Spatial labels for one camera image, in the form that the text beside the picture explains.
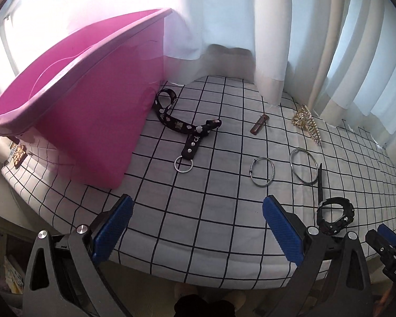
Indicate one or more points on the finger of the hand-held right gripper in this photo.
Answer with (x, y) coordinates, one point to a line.
(378, 244)
(387, 232)

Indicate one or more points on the white black checked bed sheet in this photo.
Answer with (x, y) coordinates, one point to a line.
(217, 204)

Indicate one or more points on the pink plastic tub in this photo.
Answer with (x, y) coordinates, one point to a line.
(102, 122)

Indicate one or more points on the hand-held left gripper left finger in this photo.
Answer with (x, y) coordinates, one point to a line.
(114, 228)

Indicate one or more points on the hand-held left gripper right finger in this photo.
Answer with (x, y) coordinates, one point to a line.
(283, 231)

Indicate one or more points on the brown hair clip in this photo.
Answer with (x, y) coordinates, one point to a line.
(258, 124)

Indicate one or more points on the large silver bangle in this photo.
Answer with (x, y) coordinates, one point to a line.
(291, 166)

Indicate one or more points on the patterned small packet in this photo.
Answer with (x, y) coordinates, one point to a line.
(18, 155)

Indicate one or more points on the white curtain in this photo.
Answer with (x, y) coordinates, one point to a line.
(316, 23)

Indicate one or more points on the small silver bangle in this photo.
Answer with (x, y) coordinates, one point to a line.
(274, 172)

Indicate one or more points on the gold hair claw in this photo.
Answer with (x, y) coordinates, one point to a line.
(303, 119)

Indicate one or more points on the stack of books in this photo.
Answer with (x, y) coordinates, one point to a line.
(6, 267)

